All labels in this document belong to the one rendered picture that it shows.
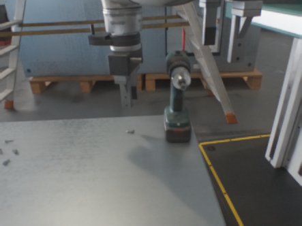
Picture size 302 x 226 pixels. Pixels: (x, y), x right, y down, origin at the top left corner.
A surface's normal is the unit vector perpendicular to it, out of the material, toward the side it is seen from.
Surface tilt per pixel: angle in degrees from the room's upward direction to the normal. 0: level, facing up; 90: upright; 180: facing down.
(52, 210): 0
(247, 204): 0
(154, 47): 90
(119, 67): 90
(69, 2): 90
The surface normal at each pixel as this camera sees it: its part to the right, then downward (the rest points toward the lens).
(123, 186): -0.04, -0.88
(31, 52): -0.03, 0.47
